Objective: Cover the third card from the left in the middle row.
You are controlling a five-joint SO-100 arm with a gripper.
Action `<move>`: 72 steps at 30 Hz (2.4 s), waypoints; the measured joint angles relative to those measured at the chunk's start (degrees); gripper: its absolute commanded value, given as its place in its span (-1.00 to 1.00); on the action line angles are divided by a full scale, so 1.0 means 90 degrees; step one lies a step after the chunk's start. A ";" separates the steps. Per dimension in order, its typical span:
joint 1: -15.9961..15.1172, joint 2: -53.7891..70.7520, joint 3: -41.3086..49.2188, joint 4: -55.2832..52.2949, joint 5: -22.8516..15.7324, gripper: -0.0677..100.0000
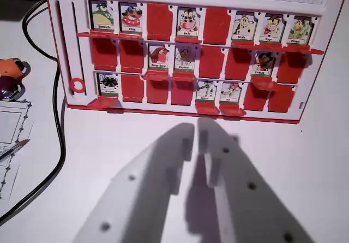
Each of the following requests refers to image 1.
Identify red flap of robin card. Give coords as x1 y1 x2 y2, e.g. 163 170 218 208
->
142 69 172 82

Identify spider picture card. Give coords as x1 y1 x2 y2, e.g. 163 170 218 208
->
98 73 119 97

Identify elephant picture card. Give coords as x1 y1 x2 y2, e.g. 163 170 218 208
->
174 45 196 72

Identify dog picture card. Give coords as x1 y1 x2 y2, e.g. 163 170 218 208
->
119 3 144 34

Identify cow picture card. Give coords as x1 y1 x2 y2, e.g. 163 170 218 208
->
176 7 200 38

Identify frog picture card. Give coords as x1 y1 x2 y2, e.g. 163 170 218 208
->
91 1 115 32

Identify pen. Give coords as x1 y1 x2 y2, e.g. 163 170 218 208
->
0 138 31 162

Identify printed paper sheet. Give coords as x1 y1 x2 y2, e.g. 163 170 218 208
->
0 99 35 200

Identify orange object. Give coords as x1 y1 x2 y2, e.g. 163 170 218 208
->
0 57 31 78

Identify thick black cable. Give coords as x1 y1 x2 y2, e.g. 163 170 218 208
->
0 0 67 225

